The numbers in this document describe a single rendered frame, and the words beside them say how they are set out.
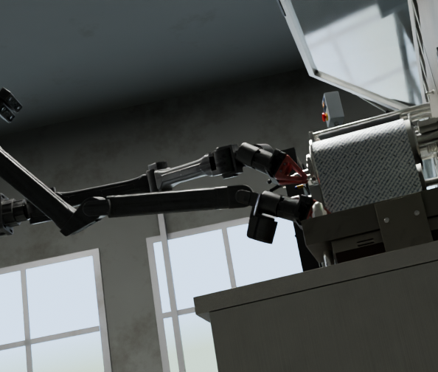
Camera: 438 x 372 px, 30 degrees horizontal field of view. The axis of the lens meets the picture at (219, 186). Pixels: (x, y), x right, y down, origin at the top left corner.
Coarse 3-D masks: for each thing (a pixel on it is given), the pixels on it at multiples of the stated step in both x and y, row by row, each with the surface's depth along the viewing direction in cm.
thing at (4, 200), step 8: (0, 200) 258; (8, 200) 260; (24, 200) 260; (0, 208) 257; (8, 208) 257; (16, 208) 257; (0, 216) 256; (8, 216) 257; (16, 216) 257; (24, 216) 258; (0, 224) 255; (8, 224) 259; (16, 224) 260; (8, 232) 260
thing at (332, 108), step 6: (324, 96) 275; (330, 96) 274; (336, 96) 274; (324, 102) 275; (330, 102) 273; (336, 102) 273; (324, 108) 277; (330, 108) 272; (336, 108) 272; (342, 108) 273; (324, 114) 274; (330, 114) 272; (336, 114) 272; (342, 114) 272; (324, 120) 274; (330, 120) 272; (336, 120) 273; (342, 120) 274; (330, 126) 277
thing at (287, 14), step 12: (288, 12) 275; (288, 24) 285; (300, 36) 292; (300, 48) 300; (312, 72) 317; (336, 84) 315; (360, 96) 313; (372, 96) 308; (396, 108) 305; (420, 120) 302
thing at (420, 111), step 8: (424, 104) 234; (392, 112) 236; (400, 112) 236; (408, 112) 236; (416, 112) 238; (424, 112) 238; (360, 120) 239; (368, 120) 238; (376, 120) 236; (384, 120) 237; (392, 120) 238; (416, 120) 242; (336, 128) 240; (344, 128) 239; (352, 128) 239; (360, 128) 240; (312, 136) 240; (320, 136) 240; (328, 136) 241; (336, 136) 242
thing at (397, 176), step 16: (384, 160) 201; (400, 160) 200; (320, 176) 204; (336, 176) 203; (352, 176) 202; (368, 176) 201; (384, 176) 199; (400, 176) 198; (416, 176) 197; (336, 192) 202; (352, 192) 200; (368, 192) 199; (384, 192) 198; (400, 192) 197; (416, 192) 196; (336, 208) 200
